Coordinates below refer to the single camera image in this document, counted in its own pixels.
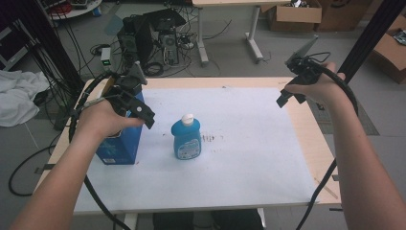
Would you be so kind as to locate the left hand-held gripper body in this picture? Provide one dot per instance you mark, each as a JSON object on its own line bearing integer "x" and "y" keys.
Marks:
{"x": 126, "y": 87}

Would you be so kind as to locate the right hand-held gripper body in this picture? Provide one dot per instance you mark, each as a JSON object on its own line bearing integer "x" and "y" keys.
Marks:
{"x": 304, "y": 68}

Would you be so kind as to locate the blue bottle with white cap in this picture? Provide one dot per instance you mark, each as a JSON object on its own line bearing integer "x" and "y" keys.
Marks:
{"x": 186, "y": 139}

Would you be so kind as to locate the person's right hand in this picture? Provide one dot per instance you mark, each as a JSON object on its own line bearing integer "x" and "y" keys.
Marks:
{"x": 325, "y": 87}

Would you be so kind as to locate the person's left hand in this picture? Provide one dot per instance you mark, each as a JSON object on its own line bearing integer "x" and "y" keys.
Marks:
{"x": 102, "y": 119}

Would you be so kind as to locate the white box with green light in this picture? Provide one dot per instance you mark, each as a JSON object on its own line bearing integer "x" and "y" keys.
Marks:
{"x": 106, "y": 59}

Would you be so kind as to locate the blue carton box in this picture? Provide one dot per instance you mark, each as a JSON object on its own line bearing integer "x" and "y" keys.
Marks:
{"x": 123, "y": 145}

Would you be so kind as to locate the open cardboard box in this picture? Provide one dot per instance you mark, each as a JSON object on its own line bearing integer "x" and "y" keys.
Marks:
{"x": 295, "y": 16}

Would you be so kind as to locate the black computer tower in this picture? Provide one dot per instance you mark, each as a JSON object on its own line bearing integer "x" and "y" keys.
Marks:
{"x": 139, "y": 35}

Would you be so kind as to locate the grey computer case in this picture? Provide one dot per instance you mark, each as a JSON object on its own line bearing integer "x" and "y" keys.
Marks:
{"x": 169, "y": 48}

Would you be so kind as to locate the white table mat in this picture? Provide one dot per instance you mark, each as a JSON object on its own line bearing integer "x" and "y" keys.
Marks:
{"x": 242, "y": 147}

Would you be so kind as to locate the black metal stand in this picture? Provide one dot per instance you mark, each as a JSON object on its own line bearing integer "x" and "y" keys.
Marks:
{"x": 59, "y": 54}
{"x": 367, "y": 35}

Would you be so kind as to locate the large cardboard box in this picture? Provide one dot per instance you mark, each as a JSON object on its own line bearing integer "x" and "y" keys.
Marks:
{"x": 391, "y": 57}

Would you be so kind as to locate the white-legged desk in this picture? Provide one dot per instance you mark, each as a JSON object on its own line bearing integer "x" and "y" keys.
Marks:
{"x": 201, "y": 41}

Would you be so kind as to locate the round white table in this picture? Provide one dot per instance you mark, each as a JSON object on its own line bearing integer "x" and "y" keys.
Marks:
{"x": 79, "y": 11}

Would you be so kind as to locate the white cloth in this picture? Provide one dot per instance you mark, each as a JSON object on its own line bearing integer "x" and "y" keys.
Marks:
{"x": 19, "y": 96}

